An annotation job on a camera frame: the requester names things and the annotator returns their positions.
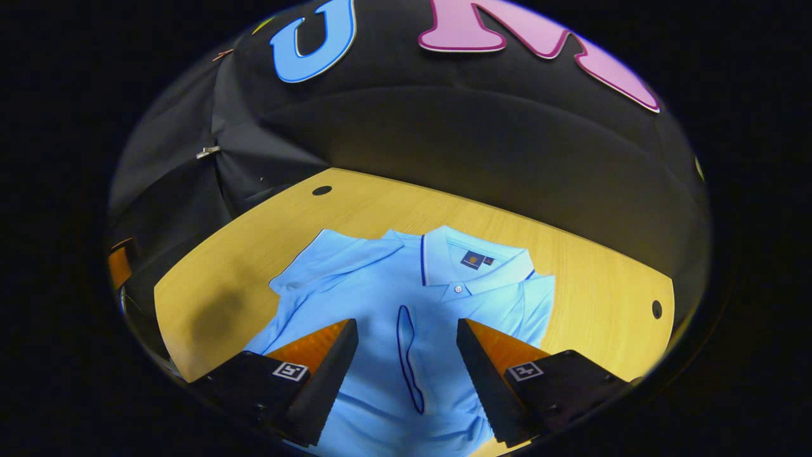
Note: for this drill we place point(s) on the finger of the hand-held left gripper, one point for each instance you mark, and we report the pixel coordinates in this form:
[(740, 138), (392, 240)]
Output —
[(118, 266)]

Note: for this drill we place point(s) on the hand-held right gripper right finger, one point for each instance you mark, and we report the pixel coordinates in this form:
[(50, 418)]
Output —
[(485, 387)]

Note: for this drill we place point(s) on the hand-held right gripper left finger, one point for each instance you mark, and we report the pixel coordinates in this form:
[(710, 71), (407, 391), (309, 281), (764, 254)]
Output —
[(323, 387)]

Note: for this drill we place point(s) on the light blue T-shirt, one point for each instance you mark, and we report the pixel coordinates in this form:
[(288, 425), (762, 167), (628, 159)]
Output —
[(380, 298)]

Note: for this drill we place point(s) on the white cloth clip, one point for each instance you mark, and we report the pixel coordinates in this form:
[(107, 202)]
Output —
[(208, 151)]

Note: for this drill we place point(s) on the pink cloth clip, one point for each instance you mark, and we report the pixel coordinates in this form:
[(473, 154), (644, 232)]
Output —
[(222, 55)]

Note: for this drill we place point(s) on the black backdrop cloth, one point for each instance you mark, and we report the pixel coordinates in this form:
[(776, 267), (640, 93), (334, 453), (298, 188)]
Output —
[(476, 127)]

